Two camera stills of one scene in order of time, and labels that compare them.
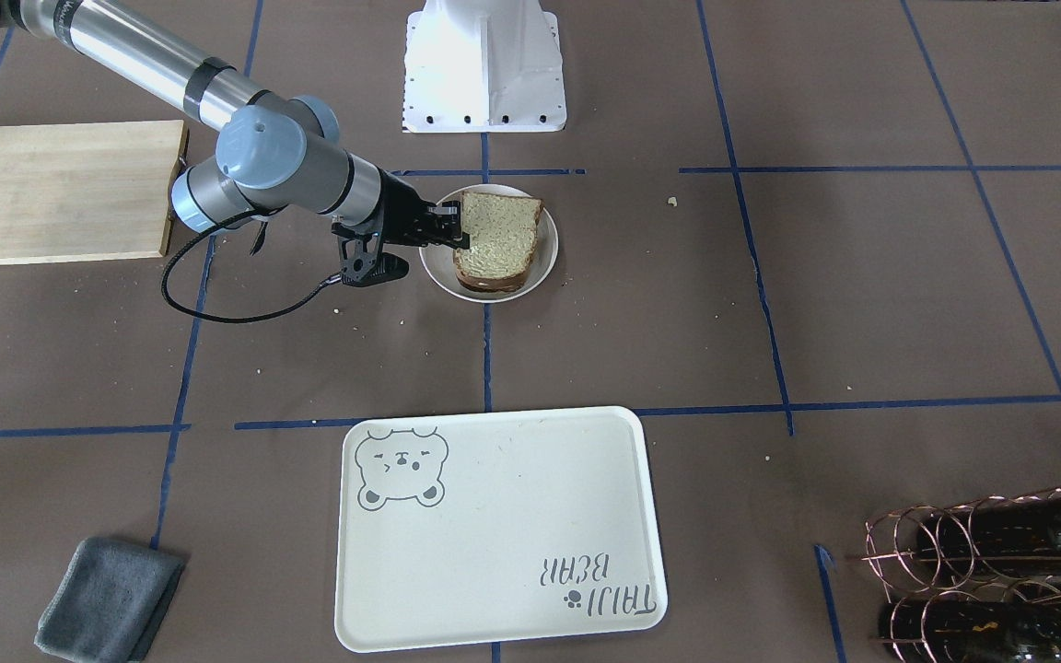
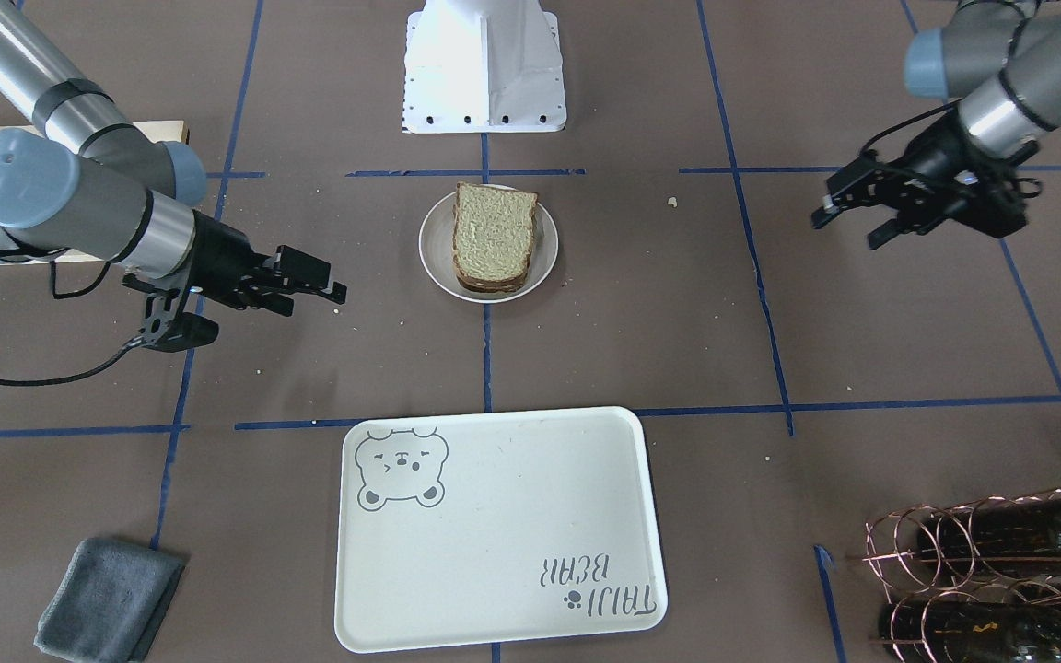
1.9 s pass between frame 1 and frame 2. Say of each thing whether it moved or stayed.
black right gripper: moved
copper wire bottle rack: stayed
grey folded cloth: stayed
